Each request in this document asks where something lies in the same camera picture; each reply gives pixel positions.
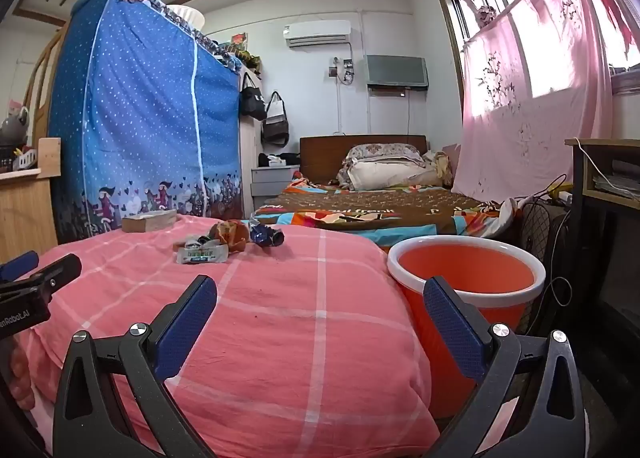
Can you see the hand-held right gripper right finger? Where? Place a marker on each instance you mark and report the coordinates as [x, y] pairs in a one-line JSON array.
[[452, 323]]

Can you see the blue wrapper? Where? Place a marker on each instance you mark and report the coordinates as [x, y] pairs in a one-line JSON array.
[[267, 236]]

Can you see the white air conditioner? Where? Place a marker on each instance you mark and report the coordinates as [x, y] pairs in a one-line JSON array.
[[317, 32]]

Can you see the wall television grey cover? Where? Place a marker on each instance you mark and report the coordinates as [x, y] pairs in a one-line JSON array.
[[397, 71]]

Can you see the black handbag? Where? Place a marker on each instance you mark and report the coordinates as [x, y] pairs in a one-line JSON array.
[[252, 101]]

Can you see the pink checked blanket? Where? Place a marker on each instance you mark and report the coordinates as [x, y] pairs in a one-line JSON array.
[[300, 338]]

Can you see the yellow power strip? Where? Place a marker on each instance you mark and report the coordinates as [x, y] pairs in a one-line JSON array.
[[561, 195]]

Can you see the wooden desk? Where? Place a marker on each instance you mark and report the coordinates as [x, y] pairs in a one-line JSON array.
[[580, 218]]

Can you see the green wrapper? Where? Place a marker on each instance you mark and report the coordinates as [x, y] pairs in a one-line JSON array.
[[202, 254]]

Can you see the grey kettle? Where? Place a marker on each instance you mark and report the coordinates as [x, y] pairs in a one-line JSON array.
[[12, 128]]

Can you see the white small basket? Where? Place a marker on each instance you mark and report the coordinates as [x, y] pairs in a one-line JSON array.
[[26, 161]]

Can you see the white ribbed basket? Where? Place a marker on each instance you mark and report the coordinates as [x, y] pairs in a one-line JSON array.
[[187, 17]]

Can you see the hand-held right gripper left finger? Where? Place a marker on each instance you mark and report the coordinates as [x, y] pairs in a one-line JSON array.
[[185, 323]]

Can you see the grey handbag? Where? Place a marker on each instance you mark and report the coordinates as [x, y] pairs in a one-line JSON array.
[[276, 126]]

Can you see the orange brown wrapper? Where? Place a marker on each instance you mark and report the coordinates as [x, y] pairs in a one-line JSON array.
[[230, 234]]

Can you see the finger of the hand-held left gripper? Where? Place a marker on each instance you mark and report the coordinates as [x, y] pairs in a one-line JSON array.
[[60, 270], [20, 264]]

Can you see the blue bicycle-print curtain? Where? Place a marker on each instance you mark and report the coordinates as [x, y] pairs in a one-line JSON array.
[[135, 113]]

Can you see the colourful striped quilt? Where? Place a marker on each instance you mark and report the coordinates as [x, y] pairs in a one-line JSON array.
[[380, 205]]

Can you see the yellow cloth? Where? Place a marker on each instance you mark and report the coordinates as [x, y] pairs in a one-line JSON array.
[[444, 164]]

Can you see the person's left hand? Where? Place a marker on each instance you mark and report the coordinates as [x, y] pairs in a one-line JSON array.
[[22, 378]]

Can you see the grey nightstand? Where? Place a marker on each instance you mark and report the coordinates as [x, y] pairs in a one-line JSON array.
[[272, 185]]

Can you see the beige tissue box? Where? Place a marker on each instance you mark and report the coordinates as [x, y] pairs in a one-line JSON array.
[[149, 222]]

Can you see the black white wrapper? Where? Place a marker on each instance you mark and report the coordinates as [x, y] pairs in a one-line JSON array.
[[197, 241]]

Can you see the orange bucket white rim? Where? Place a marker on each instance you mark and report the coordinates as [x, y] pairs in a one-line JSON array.
[[465, 265]]

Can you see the light wooden cabinet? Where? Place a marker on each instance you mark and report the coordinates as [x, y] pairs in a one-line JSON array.
[[25, 208]]

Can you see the floral pillow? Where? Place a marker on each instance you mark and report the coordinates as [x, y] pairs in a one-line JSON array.
[[382, 152]]

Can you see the wooden headboard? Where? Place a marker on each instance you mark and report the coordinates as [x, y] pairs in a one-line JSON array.
[[325, 156]]

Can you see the cream pillow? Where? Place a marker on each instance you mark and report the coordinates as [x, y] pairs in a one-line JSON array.
[[395, 176]]

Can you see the stack of papers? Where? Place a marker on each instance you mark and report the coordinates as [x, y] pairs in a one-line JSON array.
[[617, 184]]

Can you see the black floor fan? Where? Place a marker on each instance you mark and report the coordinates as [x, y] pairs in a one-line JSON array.
[[542, 238]]

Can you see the pink floral sheet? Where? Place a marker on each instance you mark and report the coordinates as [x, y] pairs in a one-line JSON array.
[[525, 113]]

